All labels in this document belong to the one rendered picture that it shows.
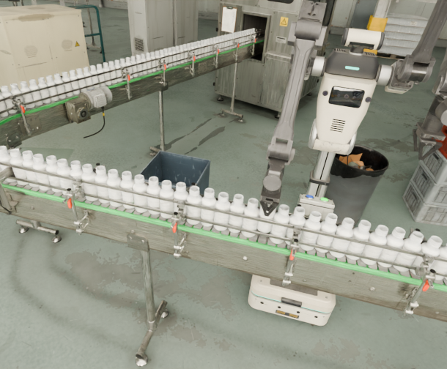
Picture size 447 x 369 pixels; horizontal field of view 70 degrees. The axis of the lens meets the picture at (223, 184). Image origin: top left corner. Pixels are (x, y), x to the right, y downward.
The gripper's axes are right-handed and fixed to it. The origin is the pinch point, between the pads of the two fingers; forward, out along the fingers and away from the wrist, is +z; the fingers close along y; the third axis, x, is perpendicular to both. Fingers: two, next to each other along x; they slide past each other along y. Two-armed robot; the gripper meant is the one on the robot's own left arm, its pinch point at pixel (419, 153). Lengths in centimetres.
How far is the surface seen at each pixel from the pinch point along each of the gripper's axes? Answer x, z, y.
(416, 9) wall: -280, 33, 1185
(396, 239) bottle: 1.4, 26.4, -16.1
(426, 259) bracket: -8.7, 29.0, -20.4
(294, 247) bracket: 36, 32, -26
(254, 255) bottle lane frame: 49, 46, -20
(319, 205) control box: 27.6, 28.6, -1.9
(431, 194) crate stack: -88, 107, 158
